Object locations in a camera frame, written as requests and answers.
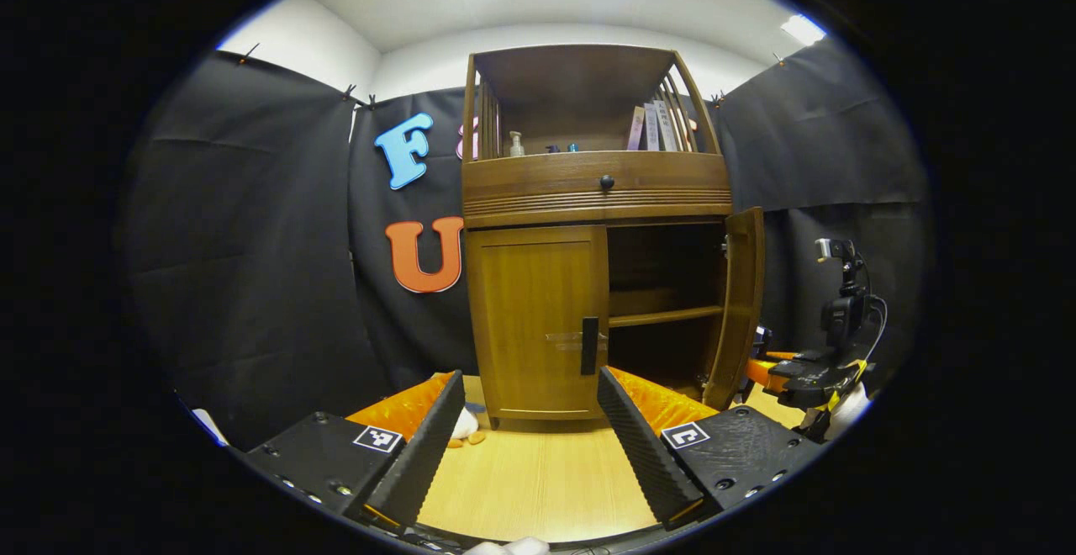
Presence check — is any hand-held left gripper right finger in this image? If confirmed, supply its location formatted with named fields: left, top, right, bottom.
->
left=596, top=365, right=825, bottom=531

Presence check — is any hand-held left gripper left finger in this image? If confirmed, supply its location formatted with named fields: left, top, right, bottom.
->
left=242, top=369, right=467, bottom=531

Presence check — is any wooden shoe cabinet door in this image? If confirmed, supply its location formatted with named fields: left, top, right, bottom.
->
left=465, top=225, right=609, bottom=420
left=703, top=207, right=766, bottom=411

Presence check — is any wooden double-door shoe cabinet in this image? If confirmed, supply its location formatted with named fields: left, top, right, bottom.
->
left=461, top=44, right=766, bottom=421

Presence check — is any penguin plush toy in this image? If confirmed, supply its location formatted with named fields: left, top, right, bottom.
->
left=450, top=404, right=490, bottom=448

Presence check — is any wooden inner shelf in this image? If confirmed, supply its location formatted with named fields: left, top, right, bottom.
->
left=609, top=305, right=725, bottom=328

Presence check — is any grey book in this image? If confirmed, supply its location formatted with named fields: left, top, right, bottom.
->
left=654, top=99, right=678, bottom=152

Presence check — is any black backdrop cloth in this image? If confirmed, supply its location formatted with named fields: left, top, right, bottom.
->
left=118, top=38, right=932, bottom=451

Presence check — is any wooden drawer with black knob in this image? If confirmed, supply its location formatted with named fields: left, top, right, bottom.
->
left=462, top=151, right=734, bottom=228

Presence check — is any small ceiling light panel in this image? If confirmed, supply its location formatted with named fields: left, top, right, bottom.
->
left=780, top=14, right=826, bottom=46

